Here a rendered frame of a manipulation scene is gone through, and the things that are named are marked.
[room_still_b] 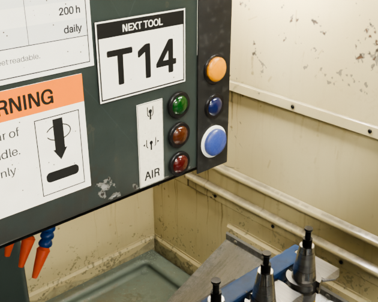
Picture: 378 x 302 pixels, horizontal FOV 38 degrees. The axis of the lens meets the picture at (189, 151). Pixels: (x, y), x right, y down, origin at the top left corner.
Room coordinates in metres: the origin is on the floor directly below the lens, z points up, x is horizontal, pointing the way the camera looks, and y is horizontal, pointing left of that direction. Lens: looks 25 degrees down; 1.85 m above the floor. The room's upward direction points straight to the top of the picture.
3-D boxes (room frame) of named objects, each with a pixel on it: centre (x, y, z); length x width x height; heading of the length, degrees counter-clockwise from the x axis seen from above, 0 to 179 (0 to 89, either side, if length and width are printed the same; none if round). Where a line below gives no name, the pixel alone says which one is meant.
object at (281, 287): (0.78, -0.17, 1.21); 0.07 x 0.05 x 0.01; 42
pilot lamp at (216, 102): (0.54, -0.03, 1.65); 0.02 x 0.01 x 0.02; 132
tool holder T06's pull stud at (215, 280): (0.67, -0.04, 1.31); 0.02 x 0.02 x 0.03
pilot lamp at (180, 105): (0.51, 0.01, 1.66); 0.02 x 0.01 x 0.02; 132
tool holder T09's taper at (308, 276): (0.81, -0.21, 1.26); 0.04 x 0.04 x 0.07
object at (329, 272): (0.85, -0.25, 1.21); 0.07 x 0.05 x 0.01; 42
